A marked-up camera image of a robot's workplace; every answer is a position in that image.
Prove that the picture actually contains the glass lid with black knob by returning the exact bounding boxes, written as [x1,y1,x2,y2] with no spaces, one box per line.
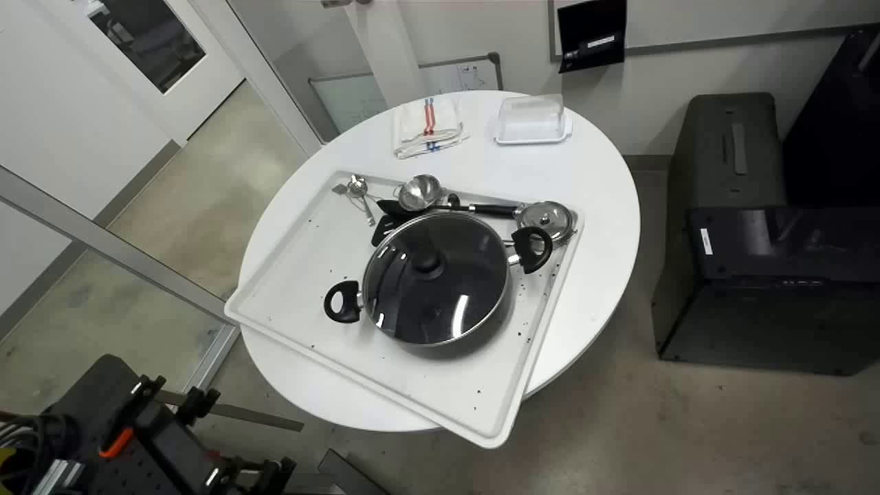
[361,213,512,349]

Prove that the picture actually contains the black cooking pot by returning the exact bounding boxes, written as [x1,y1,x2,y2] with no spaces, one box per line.
[322,206,556,356]

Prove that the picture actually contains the black plastic spatula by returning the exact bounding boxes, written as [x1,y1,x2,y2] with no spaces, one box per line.
[369,198,413,247]

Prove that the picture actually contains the small steel spoon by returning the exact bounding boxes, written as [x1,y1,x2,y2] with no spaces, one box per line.
[329,173,380,229]

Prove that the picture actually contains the small steel cup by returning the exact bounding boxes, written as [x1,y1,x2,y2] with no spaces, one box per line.
[515,198,577,247]

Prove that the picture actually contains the clear plastic packet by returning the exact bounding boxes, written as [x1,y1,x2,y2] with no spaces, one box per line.
[390,95,469,161]

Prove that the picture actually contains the white rectangular tray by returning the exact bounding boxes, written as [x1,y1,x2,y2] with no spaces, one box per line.
[222,169,586,451]

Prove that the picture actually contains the clear plastic container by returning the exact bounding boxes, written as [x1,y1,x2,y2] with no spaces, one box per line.
[489,91,574,148]

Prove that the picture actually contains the framed whiteboard panel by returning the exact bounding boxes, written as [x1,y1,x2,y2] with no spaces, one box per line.
[307,51,505,137]

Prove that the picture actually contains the grey metal strip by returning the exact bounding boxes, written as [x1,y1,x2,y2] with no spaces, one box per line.
[159,388,306,434]

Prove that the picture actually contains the dark grey case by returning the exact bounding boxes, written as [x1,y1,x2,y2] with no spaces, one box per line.
[665,91,790,216]

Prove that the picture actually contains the large black box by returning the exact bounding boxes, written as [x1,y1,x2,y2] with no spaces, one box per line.
[651,205,880,377]

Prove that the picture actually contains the black equipment stand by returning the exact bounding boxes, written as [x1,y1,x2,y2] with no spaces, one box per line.
[0,352,300,495]

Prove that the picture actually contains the tall black panel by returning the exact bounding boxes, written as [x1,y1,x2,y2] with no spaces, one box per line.
[780,22,880,209]

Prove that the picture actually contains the steel ladle with black handle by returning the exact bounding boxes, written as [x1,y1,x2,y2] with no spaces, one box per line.
[396,173,523,224]

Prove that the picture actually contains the black wall sign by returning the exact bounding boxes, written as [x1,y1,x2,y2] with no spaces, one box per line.
[556,0,629,75]

